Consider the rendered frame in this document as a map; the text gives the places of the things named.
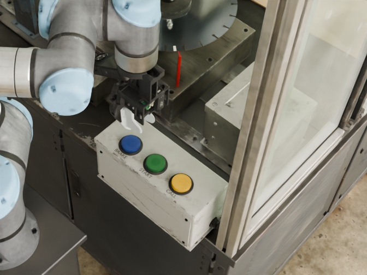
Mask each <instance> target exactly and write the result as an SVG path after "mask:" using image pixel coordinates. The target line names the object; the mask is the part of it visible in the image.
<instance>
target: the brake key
mask: <svg viewBox="0 0 367 275"><path fill-rule="evenodd" d="M121 148H122V149H123V150H124V151H125V152H128V153H133V152H136V151H137V150H139V148H140V140H139V139H138V138H137V137H136V136H134V135H128V136H125V137H124V138H123V139H122V141H121Z"/></svg>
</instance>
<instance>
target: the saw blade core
mask: <svg viewBox="0 0 367 275"><path fill-rule="evenodd" d="M231 4H233V5H231ZM237 9H238V1H237V0H192V2H191V6H190V7H189V9H188V10H187V11H186V12H184V13H183V14H180V15H177V16H161V20H160V23H159V41H158V51H164V52H165V46H166V52H178V51H184V49H183V47H182V46H184V48H185V51H188V50H193V49H197V48H200V47H202V46H205V45H207V44H210V43H212V42H213V41H215V40H217V39H218V38H220V37H221V36H223V35H224V34H225V32H226V31H227V30H228V29H229V28H230V27H231V25H232V24H233V22H234V20H235V17H236V14H237ZM229 15H231V16H229ZM223 26H225V27H223ZM212 35H214V36H212ZM198 42H201V44H202V46H201V44H200V43H198ZM173 46H176V51H174V48H173Z"/></svg>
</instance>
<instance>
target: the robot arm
mask: <svg viewBox="0 0 367 275"><path fill-rule="evenodd" d="M160 20H161V9H160V0H40V1H39V12H38V26H39V32H40V35H41V36H42V37H43V38H46V39H49V40H48V46H47V49H30V48H19V47H0V270H8V269H11V268H14V267H16V266H18V265H20V264H22V263H23V262H25V261H26V260H27V259H28V258H29V257H30V256H31V255H32V254H33V253H34V251H35V250H36V248H37V245H38V242H39V227H38V223H37V220H36V218H35V216H34V215H33V213H32V212H31V211H30V210H29V209H28V208H27V207H25V205H24V202H23V186H24V182H25V175H26V169H27V162H28V155H29V148H30V144H31V141H32V137H33V129H32V127H33V121H32V117H31V115H30V113H29V111H28V110H27V109H26V108H25V107H24V106H23V105H22V104H21V103H19V102H18V101H16V100H14V99H11V100H8V99H7V97H20V98H40V102H41V104H42V105H43V107H45V108H46V109H47V110H48V111H50V112H56V113H58V115H62V116H70V115H75V114H77V113H80V112H82V111H83V110H84V109H86V107H87V106H88V104H89V102H90V98H91V91H92V87H93V84H94V78H93V74H96V75H100V76H106V77H111V78H114V79H117V80H118V81H117V82H116V83H114V85H113V88H112V90H111V98H110V99H109V100H110V105H109V110H110V113H111V114H112V115H113V117H114V118H115V119H116V120H117V121H118V122H119V123H120V124H121V125H122V126H123V127H124V128H126V129H128V130H131V129H132V130H134V131H135V132H137V133H139V134H141V133H142V129H141V127H140V126H139V125H138V123H137V122H139V123H140V124H141V125H144V120H145V121H148V122H150V123H154V122H155V117H154V116H153V114H152V113H153V112H154V111H156V112H159V111H160V110H161V109H162V108H163V107H164V103H165V104H166V105H168V102H169V86H168V85H166V84H165V83H164V82H162V81H161V80H160V78H161V77H163V76H164V71H165V70H164V69H162V68H161V67H160V66H158V65H157V60H158V41H159V23H160ZM97 41H115V53H113V52H106V51H104V52H102V53H100V54H98V55H97V56H95V53H96V43H97ZM161 88H162V89H163V90H162V89H161ZM165 91H167V98H164V94H165ZM136 121H137V122H136Z"/></svg>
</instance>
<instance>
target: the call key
mask: <svg viewBox="0 0 367 275"><path fill-rule="evenodd" d="M171 186H172V188H173V189H174V190H175V191H177V192H180V193H183V192H186V191H188V190H189V189H190V188H191V179H190V178H189V177H188V176H187V175H185V174H178V175H175V176H174V177H173V179H172V181H171Z"/></svg>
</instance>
